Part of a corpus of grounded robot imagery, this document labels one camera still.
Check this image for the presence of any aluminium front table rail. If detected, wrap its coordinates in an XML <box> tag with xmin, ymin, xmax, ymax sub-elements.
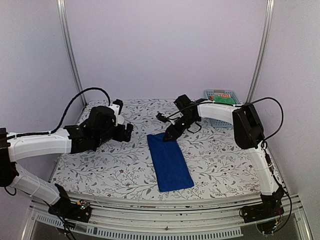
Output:
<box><xmin>21</xmin><ymin>191</ymin><xmax>313</xmax><ymax>240</ymax></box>

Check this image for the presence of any green rolled towel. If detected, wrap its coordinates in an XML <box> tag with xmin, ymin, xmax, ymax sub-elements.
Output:
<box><xmin>214</xmin><ymin>97</ymin><xmax>236</xmax><ymax>105</ymax></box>

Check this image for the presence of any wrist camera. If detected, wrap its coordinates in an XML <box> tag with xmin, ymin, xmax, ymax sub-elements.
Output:
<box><xmin>109</xmin><ymin>99</ymin><xmax>123</xmax><ymax>126</ymax></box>
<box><xmin>156</xmin><ymin>112</ymin><xmax>168</xmax><ymax>123</ymax></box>

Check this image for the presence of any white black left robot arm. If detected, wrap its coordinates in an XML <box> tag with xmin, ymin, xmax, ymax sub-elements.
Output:
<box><xmin>0</xmin><ymin>104</ymin><xmax>133</xmax><ymax>217</ymax></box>

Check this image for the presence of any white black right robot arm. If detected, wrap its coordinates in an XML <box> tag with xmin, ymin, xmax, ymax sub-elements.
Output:
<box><xmin>156</xmin><ymin>94</ymin><xmax>285</xmax><ymax>218</ymax></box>

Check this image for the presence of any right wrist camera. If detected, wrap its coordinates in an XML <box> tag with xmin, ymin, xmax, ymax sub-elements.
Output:
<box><xmin>156</xmin><ymin>112</ymin><xmax>168</xmax><ymax>123</ymax></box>

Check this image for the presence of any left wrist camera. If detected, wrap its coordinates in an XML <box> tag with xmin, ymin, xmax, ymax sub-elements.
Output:
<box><xmin>109</xmin><ymin>99</ymin><xmax>123</xmax><ymax>126</ymax></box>

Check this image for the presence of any white bowl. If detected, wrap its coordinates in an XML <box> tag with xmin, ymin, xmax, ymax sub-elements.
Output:
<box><xmin>117</xmin><ymin>115</ymin><xmax>125</xmax><ymax>125</ymax></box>

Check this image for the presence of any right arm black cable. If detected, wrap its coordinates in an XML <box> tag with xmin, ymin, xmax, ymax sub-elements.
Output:
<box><xmin>159</xmin><ymin>97</ymin><xmax>285</xmax><ymax>151</ymax></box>

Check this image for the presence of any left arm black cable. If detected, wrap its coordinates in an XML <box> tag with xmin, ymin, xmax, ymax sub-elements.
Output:
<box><xmin>14</xmin><ymin>86</ymin><xmax>112</xmax><ymax>138</ymax></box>

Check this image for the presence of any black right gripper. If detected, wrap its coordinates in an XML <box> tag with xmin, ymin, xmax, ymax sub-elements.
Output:
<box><xmin>163</xmin><ymin>113</ymin><xmax>198</xmax><ymax>141</ymax></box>

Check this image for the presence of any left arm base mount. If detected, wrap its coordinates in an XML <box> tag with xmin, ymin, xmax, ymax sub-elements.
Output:
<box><xmin>48</xmin><ymin>198</ymin><xmax>92</xmax><ymax>223</ymax></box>

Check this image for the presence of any aluminium frame post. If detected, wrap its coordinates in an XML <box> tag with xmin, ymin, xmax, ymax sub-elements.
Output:
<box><xmin>245</xmin><ymin>0</ymin><xmax>275</xmax><ymax>103</ymax></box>
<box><xmin>56</xmin><ymin>0</ymin><xmax>83</xmax><ymax>93</ymax></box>

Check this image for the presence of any orange patterned rolled towel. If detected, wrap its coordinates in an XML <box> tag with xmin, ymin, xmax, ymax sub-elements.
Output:
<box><xmin>209</xmin><ymin>94</ymin><xmax>231</xmax><ymax>101</ymax></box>

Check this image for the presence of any left aluminium frame post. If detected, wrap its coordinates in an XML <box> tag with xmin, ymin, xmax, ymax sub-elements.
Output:
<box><xmin>56</xmin><ymin>0</ymin><xmax>83</xmax><ymax>93</ymax></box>

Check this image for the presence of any blue towel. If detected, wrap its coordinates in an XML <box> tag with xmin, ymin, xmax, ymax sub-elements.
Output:
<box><xmin>147</xmin><ymin>133</ymin><xmax>195</xmax><ymax>193</ymax></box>

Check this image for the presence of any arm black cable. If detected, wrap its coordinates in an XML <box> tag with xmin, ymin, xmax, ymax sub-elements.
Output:
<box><xmin>14</xmin><ymin>86</ymin><xmax>112</xmax><ymax>138</ymax></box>
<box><xmin>159</xmin><ymin>97</ymin><xmax>285</xmax><ymax>151</ymax></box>

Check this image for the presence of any right aluminium frame post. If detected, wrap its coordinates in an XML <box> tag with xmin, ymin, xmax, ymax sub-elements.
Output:
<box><xmin>245</xmin><ymin>0</ymin><xmax>275</xmax><ymax>103</ymax></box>

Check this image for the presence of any light blue plastic basket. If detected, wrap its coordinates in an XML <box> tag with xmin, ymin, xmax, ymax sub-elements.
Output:
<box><xmin>200</xmin><ymin>89</ymin><xmax>243</xmax><ymax>128</ymax></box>

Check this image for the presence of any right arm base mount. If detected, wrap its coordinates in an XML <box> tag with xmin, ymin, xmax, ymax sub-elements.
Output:
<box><xmin>239</xmin><ymin>200</ymin><xmax>284</xmax><ymax>235</ymax></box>

